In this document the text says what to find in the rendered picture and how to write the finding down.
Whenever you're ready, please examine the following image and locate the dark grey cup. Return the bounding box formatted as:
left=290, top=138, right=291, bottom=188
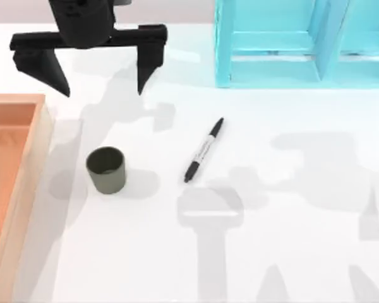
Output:
left=85, top=146, right=128, bottom=196

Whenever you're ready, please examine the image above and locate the black marker pen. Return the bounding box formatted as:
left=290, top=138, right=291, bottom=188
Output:
left=183, top=117, right=225, bottom=184

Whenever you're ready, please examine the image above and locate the light blue rack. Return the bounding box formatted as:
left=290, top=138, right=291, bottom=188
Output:
left=214, top=0, right=379, bottom=90

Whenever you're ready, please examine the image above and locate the salmon shallow box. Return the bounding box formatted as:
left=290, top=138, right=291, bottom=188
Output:
left=0, top=93, right=55, bottom=303

